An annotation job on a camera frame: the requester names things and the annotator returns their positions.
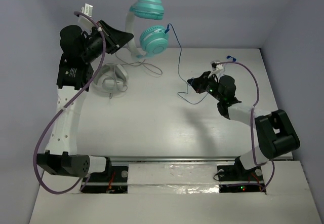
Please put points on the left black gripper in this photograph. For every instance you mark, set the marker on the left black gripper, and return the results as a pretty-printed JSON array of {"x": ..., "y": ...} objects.
[{"x": 108, "y": 38}]

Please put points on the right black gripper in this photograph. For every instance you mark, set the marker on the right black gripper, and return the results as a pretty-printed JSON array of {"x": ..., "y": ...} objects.
[{"x": 197, "y": 83}]

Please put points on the teal over-ear headphones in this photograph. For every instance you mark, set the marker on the teal over-ear headphones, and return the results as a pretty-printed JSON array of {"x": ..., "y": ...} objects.
[{"x": 155, "y": 39}]

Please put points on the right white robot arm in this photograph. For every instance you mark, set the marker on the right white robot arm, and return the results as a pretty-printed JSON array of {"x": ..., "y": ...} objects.
[{"x": 272, "y": 133}]

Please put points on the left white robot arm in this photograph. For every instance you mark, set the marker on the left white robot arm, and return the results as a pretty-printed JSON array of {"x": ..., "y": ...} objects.
[{"x": 80, "y": 49}]

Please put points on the white over-ear headphones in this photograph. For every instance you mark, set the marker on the white over-ear headphones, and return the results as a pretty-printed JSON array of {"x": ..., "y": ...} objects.
[{"x": 111, "y": 79}]

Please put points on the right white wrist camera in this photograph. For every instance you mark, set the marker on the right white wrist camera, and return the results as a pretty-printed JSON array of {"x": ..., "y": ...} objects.
[{"x": 217, "y": 68}]

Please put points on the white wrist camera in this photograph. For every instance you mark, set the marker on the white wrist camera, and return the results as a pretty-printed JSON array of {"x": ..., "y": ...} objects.
[
  {"x": 217, "y": 68},
  {"x": 85, "y": 16}
]

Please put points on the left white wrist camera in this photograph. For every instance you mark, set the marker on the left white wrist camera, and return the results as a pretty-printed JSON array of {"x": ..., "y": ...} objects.
[{"x": 85, "y": 16}]

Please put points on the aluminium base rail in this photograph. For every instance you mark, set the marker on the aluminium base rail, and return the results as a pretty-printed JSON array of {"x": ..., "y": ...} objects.
[{"x": 229, "y": 178}]

